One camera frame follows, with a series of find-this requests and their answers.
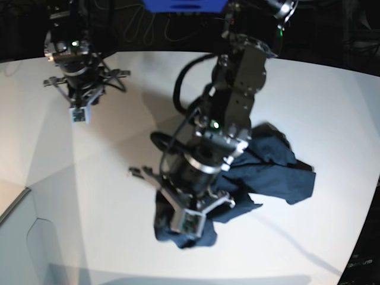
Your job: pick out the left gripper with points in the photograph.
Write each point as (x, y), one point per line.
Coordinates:
(188, 191)

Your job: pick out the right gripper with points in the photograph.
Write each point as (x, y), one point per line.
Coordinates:
(86, 88)

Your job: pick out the dark blue t-shirt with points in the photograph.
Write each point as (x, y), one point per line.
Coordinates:
(267, 167)

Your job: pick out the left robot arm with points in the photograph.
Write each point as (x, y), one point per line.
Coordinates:
(216, 126)

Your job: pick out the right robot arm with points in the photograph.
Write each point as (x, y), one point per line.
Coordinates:
(69, 45)

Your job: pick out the blue box overhead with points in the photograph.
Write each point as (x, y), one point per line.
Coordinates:
(169, 6)

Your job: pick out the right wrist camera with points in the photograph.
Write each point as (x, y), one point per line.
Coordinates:
(80, 114)

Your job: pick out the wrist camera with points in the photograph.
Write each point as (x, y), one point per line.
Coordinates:
(188, 222)
(80, 114)

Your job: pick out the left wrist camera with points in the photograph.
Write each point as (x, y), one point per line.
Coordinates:
(188, 222)

